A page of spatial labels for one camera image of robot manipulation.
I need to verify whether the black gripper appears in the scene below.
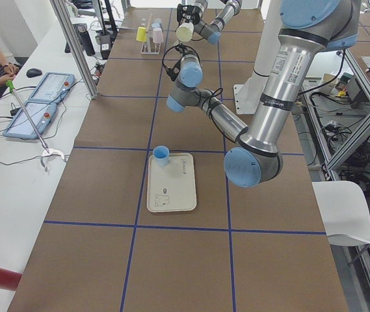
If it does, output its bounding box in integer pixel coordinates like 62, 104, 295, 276
176, 4, 201, 23

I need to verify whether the pale green plastic cup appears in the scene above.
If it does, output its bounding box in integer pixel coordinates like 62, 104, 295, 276
176, 22, 194, 42

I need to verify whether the light blue plastic cup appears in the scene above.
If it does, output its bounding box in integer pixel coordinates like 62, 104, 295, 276
152, 18, 163, 29

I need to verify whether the pink plastic cup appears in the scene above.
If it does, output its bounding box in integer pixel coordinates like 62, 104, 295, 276
152, 27, 165, 44

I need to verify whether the yellow plastic cup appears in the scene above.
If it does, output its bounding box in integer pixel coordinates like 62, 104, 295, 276
136, 27, 148, 42

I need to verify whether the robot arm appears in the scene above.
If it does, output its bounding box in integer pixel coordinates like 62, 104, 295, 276
176, 0, 243, 44
166, 1, 361, 187

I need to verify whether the black water bottle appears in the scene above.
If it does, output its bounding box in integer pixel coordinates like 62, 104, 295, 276
77, 25, 95, 56

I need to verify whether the upper blue teach pendant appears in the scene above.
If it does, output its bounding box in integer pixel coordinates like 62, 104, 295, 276
29, 72, 75, 103

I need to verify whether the blue teach pendant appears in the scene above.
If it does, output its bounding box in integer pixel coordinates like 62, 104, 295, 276
2, 100, 59, 140
29, 72, 75, 103

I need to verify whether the black computer mouse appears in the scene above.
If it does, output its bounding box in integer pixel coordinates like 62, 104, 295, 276
26, 68, 42, 78

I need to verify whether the cream plastic tray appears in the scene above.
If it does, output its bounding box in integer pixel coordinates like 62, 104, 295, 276
146, 153, 197, 213

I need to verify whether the reacher grabber tool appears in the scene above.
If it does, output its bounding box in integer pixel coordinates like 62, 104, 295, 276
6, 80, 67, 172

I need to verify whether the lower blue teach pendant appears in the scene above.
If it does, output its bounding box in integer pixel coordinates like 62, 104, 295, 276
2, 100, 59, 140

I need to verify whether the white wire cup rack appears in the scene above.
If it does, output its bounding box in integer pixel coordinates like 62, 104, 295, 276
140, 14, 161, 55

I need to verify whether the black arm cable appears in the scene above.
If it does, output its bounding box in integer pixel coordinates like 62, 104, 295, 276
161, 44, 224, 137

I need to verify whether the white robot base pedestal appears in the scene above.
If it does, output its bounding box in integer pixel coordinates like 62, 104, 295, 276
233, 0, 282, 115

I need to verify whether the aluminium frame post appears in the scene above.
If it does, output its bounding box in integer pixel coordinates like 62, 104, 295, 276
49, 0, 98, 99

